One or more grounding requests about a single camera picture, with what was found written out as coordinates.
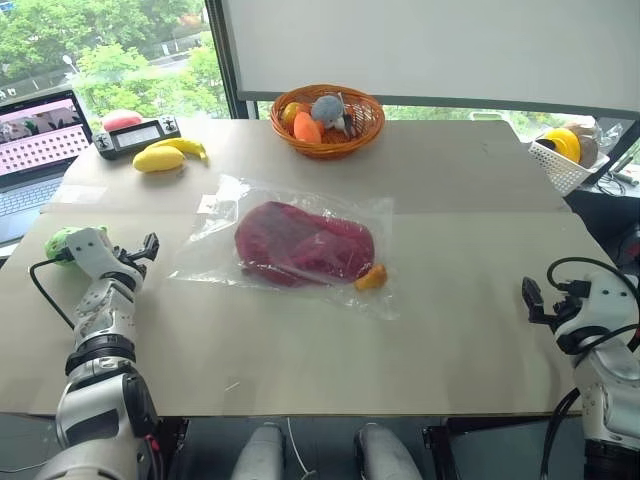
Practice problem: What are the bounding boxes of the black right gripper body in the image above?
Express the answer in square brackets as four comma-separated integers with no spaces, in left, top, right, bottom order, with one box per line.
[546,293,577,334]

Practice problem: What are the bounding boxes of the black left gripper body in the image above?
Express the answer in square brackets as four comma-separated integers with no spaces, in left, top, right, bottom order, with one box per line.
[112,247,147,276]

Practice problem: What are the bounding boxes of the clear plastic bag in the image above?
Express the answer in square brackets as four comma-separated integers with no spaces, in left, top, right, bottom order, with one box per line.
[167,173,401,322]

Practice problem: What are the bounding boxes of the orange toy drumstick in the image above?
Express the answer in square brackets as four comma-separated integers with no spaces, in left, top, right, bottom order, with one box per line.
[354,263,389,292]

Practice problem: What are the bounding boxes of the green plush toy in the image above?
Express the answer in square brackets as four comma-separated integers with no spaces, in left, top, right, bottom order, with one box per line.
[43,225,109,270]

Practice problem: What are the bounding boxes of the yellow toy mango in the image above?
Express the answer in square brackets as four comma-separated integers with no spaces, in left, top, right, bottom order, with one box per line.
[132,146,188,175]

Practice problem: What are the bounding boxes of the red and black device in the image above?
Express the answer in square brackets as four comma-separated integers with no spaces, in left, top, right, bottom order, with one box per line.
[618,224,640,272]

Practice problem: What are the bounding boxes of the yellow toy banana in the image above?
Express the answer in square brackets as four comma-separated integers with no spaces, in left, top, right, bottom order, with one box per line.
[144,137,209,163]

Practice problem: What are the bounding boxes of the black remote controller with screen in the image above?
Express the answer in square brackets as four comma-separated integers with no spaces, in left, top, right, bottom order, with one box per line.
[91,114,183,161]

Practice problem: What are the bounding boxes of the black side table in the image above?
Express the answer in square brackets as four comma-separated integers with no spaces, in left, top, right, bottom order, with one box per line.
[562,116,640,266]

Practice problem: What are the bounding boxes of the red plush toy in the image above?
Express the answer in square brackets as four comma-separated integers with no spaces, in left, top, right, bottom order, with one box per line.
[101,109,145,133]

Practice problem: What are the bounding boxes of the white plastic basket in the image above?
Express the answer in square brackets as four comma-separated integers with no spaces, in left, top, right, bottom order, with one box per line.
[528,137,612,198]

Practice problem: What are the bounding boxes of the open laptop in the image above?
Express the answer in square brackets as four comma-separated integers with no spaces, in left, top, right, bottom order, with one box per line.
[0,88,95,247]

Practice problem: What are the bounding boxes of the yellow round toy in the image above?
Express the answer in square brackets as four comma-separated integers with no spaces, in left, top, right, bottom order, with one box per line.
[538,127,583,164]

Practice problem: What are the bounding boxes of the brown round toy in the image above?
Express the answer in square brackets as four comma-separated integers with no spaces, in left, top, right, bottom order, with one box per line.
[562,121,602,168]

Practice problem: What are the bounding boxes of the crumpled clear wrapper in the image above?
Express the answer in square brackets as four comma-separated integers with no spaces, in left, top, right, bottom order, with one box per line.
[593,117,625,152]

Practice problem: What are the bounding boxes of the orange toy carrot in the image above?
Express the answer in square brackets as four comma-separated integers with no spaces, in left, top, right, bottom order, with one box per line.
[292,110,326,144]

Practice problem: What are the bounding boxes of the dark window pillar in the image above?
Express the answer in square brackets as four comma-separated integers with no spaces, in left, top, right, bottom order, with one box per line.
[203,0,261,121]

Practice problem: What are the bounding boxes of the orange wicker basket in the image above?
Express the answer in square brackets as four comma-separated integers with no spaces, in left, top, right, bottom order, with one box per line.
[269,83,387,162]

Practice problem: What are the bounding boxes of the grey rounded shape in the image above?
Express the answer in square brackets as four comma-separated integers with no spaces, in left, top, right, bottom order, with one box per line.
[353,422,424,480]
[230,422,288,480]

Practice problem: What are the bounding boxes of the grey plush toy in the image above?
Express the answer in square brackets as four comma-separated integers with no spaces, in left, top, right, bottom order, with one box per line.
[310,93,354,136]

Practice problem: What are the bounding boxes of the white board panel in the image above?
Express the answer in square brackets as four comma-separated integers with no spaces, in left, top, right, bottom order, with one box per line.
[219,0,640,114]

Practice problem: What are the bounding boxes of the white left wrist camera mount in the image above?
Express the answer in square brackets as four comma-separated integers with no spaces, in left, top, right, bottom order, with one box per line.
[66,227,144,282]

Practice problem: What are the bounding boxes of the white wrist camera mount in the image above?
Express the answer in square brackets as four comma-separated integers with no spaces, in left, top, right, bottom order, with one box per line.
[582,272,640,344]
[66,227,144,282]

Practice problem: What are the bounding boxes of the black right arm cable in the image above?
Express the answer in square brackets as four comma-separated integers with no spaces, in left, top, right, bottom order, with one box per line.
[545,256,640,354]

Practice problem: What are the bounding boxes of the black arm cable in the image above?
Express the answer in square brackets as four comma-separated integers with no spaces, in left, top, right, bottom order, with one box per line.
[28,255,77,332]
[545,256,640,354]

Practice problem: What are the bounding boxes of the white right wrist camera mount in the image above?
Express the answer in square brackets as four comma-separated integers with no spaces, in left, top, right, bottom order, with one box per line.
[582,272,640,344]

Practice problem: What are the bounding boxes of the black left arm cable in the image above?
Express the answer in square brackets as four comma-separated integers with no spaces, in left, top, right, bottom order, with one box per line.
[28,255,77,332]

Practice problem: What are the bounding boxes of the white string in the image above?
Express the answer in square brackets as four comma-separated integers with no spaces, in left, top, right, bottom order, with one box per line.
[285,417,319,480]

